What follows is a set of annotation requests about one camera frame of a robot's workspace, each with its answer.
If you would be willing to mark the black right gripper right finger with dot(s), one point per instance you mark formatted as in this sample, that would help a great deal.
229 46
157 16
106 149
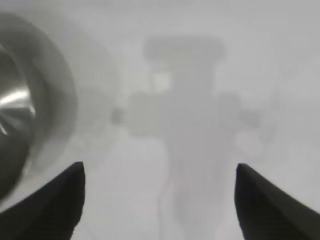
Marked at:
270 215

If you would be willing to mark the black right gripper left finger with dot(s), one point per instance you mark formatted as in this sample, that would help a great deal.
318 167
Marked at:
45 215

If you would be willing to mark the stainless steel bowl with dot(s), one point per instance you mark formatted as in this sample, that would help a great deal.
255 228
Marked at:
15 105

